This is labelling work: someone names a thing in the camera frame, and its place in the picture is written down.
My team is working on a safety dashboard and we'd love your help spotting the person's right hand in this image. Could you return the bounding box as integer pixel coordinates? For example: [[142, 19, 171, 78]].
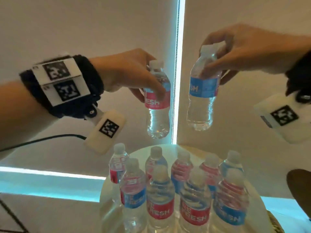
[[199, 23, 311, 86]]

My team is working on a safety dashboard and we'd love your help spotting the person's left hand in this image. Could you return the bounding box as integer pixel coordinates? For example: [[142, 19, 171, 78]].
[[89, 48, 171, 103]]

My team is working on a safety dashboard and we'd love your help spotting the water bottle red label showing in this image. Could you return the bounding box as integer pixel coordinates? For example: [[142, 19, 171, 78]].
[[143, 60, 171, 139]]

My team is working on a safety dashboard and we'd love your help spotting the water bottle blue label showing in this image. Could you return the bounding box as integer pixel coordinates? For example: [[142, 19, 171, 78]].
[[186, 45, 223, 131]]

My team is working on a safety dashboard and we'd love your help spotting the person's left forearm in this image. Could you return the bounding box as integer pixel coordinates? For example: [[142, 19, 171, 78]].
[[0, 80, 60, 154]]

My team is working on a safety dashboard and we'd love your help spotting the black fuzzy left wristband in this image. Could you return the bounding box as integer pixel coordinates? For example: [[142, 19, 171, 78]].
[[19, 54, 105, 119]]

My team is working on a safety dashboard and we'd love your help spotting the black fuzzy wristband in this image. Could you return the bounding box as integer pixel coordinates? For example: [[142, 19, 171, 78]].
[[285, 49, 311, 104], [19, 54, 105, 119]]

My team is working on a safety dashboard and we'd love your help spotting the black fuzzy right wristband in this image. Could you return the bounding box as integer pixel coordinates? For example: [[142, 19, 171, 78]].
[[285, 49, 311, 104]]

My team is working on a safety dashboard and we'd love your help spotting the white marker plate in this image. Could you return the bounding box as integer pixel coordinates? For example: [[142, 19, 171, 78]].
[[32, 57, 89, 107]]

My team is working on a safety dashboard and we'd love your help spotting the group of water bottles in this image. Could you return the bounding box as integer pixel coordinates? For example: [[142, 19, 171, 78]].
[[108, 143, 251, 233]]

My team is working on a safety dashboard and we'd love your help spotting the yellow patterned object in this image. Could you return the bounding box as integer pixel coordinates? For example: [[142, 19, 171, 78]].
[[266, 210, 286, 233]]

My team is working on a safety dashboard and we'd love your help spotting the black metal stand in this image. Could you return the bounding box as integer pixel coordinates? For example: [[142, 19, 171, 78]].
[[0, 198, 29, 233]]

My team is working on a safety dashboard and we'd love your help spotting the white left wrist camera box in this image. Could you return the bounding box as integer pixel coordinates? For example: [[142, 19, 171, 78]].
[[84, 110, 127, 156]]

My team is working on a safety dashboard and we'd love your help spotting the black cable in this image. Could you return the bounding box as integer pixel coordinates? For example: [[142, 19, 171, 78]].
[[0, 134, 87, 152]]

